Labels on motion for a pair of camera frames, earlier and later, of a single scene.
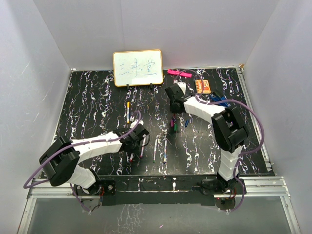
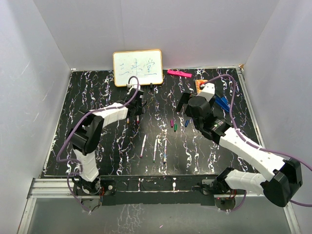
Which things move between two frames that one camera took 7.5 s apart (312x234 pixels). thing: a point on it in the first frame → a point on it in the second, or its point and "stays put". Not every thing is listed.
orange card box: x=206 y=86 stays put
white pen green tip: x=156 y=143 stays put
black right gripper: x=172 y=110 → x=184 y=100
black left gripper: x=134 y=149 → x=139 y=112
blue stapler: x=215 y=98 stays put
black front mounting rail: x=141 y=189 stays put
